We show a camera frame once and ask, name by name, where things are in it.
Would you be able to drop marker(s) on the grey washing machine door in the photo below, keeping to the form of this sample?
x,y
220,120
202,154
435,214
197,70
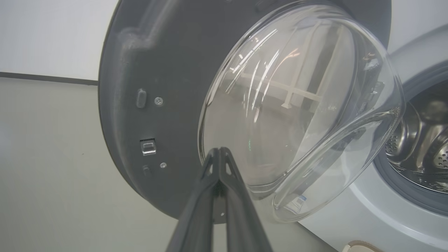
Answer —
x,y
168,70

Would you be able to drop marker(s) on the stainless steel washing machine drum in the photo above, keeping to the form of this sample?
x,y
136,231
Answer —
x,y
427,140

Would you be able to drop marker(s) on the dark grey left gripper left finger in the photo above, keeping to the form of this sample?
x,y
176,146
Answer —
x,y
196,224

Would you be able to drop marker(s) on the white front-load washing machine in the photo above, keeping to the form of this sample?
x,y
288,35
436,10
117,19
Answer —
x,y
385,224

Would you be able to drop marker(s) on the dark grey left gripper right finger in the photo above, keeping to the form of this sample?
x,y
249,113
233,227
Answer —
x,y
241,224

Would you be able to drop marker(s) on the cream perforated laundry basket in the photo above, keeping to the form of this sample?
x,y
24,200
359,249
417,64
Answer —
x,y
364,247

